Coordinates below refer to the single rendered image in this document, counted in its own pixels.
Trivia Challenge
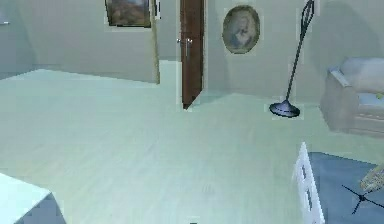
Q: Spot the brown wooden room door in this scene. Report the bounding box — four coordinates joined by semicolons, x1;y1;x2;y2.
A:
179;0;205;110

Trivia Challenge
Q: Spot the black floor lamp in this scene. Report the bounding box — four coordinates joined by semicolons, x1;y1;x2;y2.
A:
269;0;316;119

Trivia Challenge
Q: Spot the black star-base office chair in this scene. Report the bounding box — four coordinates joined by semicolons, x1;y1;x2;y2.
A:
341;163;384;215

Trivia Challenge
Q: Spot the silver door handle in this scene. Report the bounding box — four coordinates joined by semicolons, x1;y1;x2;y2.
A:
176;37;194;58

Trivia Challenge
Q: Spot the framed landscape painting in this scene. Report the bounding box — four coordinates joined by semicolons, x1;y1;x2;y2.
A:
104;0;153;29

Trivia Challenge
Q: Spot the blue floor rug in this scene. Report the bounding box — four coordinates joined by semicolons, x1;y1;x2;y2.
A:
307;152;384;224

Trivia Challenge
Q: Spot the grey bed with pillow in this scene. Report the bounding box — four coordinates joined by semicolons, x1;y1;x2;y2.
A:
319;57;384;138

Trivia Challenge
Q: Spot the white pillow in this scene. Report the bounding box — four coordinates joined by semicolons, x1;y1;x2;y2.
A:
339;57;384;94

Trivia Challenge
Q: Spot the oval framed portrait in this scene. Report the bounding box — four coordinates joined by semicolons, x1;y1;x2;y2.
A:
221;4;261;55

